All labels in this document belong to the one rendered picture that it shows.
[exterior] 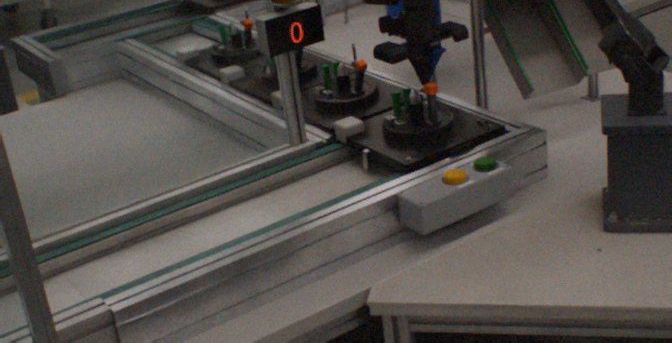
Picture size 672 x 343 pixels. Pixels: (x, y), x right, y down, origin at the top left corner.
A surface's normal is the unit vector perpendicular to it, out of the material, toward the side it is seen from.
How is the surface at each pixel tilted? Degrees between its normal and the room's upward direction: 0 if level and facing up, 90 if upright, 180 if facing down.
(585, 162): 0
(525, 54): 45
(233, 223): 0
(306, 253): 90
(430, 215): 90
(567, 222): 0
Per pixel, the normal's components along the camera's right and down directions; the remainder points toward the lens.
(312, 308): -0.12, -0.90
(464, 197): 0.55, 0.28
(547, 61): 0.19, -0.41
